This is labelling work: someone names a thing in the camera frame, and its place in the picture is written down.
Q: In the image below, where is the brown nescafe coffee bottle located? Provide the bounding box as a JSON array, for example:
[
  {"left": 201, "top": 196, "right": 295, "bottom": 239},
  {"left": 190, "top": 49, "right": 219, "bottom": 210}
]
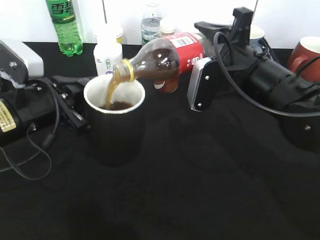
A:
[{"left": 153, "top": 18, "right": 179, "bottom": 93}]

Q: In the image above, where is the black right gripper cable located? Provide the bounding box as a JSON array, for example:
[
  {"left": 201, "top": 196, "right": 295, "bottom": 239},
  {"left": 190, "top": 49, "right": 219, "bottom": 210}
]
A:
[{"left": 212, "top": 31, "right": 320, "bottom": 118}]

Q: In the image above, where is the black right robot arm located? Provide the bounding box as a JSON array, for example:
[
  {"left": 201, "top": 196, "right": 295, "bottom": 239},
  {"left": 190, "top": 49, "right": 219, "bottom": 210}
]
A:
[{"left": 187, "top": 7, "right": 320, "bottom": 152}]

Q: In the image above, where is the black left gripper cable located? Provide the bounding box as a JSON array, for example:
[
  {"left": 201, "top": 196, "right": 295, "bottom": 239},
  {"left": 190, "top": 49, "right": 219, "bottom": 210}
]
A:
[{"left": 0, "top": 80, "right": 61, "bottom": 181}]

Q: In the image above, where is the clear water bottle green label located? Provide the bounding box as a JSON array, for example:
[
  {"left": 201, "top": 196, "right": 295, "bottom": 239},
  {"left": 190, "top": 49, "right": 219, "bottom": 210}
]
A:
[{"left": 140, "top": 1, "right": 163, "bottom": 45}]

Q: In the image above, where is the white blueberry yogurt carton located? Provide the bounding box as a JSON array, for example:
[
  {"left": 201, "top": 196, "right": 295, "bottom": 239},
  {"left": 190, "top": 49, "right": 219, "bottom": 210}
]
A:
[{"left": 93, "top": 23, "right": 123, "bottom": 76}]

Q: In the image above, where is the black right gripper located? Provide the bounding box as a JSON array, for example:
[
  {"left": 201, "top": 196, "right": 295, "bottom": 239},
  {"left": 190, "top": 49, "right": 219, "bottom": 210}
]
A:
[{"left": 187, "top": 7, "right": 272, "bottom": 112}]

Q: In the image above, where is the green sprite bottle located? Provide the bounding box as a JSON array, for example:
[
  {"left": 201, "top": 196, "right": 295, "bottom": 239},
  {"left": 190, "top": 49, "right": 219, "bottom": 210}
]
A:
[{"left": 45, "top": 0, "right": 83, "bottom": 57}]

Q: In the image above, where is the red ceramic mug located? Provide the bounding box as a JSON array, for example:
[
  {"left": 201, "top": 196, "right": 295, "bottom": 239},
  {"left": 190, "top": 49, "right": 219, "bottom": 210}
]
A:
[{"left": 287, "top": 36, "right": 320, "bottom": 83}]

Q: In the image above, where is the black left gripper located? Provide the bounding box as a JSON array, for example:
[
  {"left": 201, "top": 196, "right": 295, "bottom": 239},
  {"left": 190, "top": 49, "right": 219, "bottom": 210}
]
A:
[{"left": 13, "top": 75, "right": 93, "bottom": 133}]

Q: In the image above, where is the cola bottle red label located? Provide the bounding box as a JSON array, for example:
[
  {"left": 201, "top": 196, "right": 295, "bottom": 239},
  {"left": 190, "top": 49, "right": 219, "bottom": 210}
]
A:
[{"left": 112, "top": 32, "right": 213, "bottom": 84}]

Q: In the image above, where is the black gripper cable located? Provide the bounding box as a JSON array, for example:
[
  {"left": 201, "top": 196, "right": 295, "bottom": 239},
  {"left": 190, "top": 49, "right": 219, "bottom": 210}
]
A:
[
  {"left": 0, "top": 80, "right": 61, "bottom": 181},
  {"left": 212, "top": 31, "right": 320, "bottom": 118}
]

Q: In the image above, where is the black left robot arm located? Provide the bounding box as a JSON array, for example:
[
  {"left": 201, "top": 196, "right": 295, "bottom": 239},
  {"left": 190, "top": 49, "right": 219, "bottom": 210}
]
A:
[{"left": 0, "top": 39, "right": 91, "bottom": 149}]

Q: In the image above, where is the black mug white inside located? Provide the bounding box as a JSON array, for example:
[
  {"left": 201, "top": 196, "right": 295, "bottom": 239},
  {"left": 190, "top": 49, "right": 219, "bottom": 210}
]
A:
[{"left": 83, "top": 74, "right": 146, "bottom": 167}]

